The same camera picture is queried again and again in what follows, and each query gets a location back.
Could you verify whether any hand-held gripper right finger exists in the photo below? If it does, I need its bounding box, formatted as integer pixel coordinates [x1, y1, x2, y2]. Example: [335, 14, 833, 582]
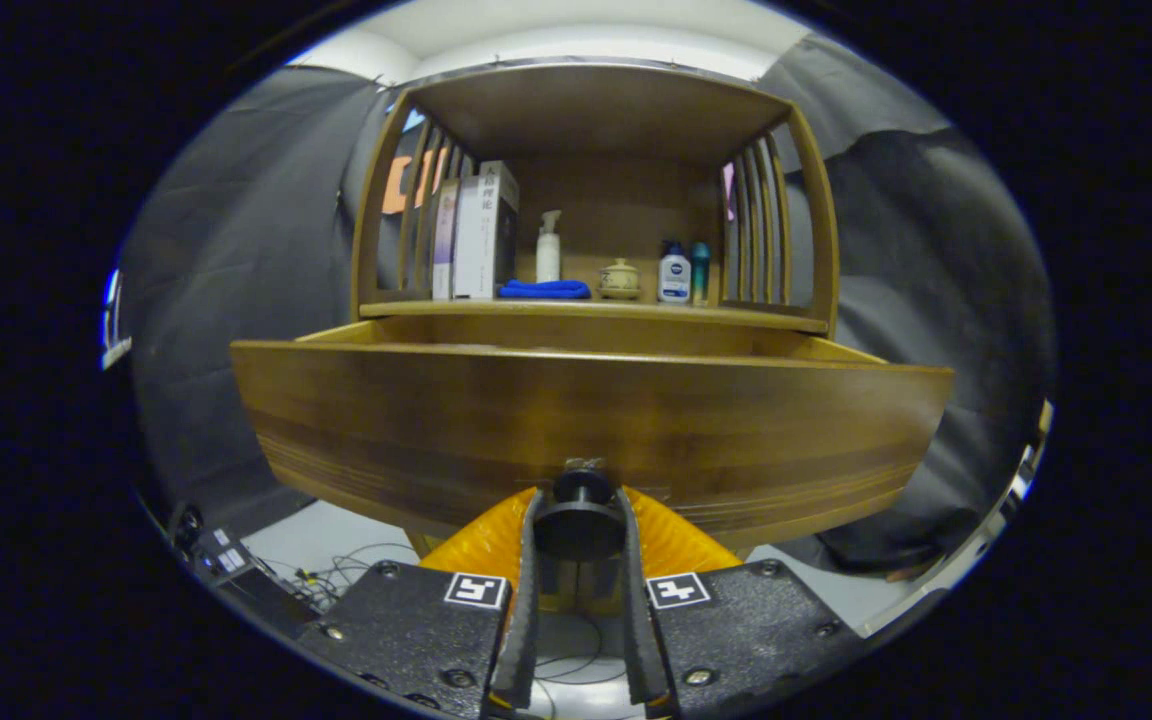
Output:
[619, 485, 862, 720]

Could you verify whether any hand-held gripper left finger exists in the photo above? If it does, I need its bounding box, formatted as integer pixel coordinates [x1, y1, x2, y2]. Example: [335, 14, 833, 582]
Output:
[294, 487, 545, 720]

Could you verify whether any wooden countertop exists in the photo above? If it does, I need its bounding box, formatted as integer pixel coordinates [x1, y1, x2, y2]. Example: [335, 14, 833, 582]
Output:
[361, 298, 829, 336]

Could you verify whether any black floor device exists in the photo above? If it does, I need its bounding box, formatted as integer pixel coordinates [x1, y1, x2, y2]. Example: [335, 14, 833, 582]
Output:
[171, 503, 262, 586]

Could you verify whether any blue folded cloth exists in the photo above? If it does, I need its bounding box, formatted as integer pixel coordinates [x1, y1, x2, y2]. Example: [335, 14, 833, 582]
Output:
[497, 279, 592, 301]

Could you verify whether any beige lidded tea cup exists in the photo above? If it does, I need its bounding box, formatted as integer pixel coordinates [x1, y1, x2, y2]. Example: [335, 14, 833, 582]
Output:
[598, 258, 642, 300]

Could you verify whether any white lotion bottle blue cap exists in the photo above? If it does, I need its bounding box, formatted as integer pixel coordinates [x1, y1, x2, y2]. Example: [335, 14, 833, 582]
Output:
[658, 241, 693, 304]

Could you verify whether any white pump bottle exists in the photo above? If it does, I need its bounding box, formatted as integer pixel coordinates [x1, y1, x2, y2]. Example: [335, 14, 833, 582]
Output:
[536, 210, 563, 284]

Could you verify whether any purple book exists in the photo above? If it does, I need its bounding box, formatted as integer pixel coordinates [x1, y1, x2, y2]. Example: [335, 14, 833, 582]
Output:
[433, 180, 460, 301]

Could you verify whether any thin white book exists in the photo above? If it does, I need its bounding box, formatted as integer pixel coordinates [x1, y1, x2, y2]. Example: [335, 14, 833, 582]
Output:
[454, 177, 485, 300]

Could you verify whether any thick white book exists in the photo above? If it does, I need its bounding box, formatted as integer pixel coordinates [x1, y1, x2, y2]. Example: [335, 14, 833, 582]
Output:
[479, 160, 521, 300]

